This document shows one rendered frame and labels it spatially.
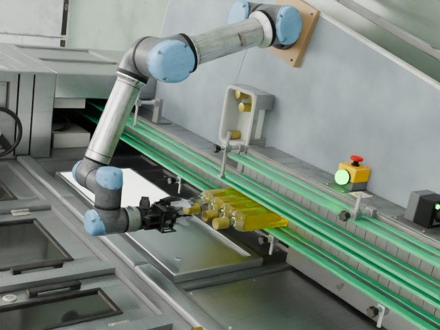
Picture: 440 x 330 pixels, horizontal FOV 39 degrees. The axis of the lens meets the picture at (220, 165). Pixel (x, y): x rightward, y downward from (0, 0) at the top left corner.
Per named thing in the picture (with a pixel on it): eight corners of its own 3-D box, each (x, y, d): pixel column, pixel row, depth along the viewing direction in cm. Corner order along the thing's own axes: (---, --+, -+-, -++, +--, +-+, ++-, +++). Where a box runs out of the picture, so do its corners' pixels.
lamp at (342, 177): (338, 181, 191) (331, 181, 189) (341, 167, 189) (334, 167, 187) (348, 186, 187) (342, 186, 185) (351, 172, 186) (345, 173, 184)
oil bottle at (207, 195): (244, 200, 219) (195, 205, 206) (247, 185, 217) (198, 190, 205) (254, 206, 215) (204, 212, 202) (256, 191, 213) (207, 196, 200)
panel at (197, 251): (129, 173, 265) (54, 178, 244) (130, 166, 264) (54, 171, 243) (262, 266, 198) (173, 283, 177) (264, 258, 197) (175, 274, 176)
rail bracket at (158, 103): (165, 124, 276) (120, 125, 263) (170, 88, 272) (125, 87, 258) (171, 128, 273) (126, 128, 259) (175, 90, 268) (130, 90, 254)
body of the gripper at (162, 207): (178, 232, 185) (143, 237, 178) (163, 221, 192) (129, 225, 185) (181, 208, 183) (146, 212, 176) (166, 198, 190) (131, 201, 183)
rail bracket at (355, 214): (367, 213, 176) (335, 218, 168) (373, 189, 173) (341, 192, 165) (378, 219, 173) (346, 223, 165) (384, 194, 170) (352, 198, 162)
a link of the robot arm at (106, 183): (86, 163, 175) (84, 200, 177) (103, 173, 166) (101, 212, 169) (111, 162, 179) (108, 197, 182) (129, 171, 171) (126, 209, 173)
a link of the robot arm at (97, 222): (95, 213, 168) (93, 241, 170) (130, 209, 174) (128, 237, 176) (82, 203, 174) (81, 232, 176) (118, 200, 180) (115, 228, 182)
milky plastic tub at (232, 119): (234, 139, 242) (217, 140, 237) (244, 84, 235) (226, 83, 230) (262, 153, 229) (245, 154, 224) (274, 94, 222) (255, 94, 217)
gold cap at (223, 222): (228, 215, 188) (217, 217, 185) (231, 227, 187) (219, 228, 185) (222, 217, 191) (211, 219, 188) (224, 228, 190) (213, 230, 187)
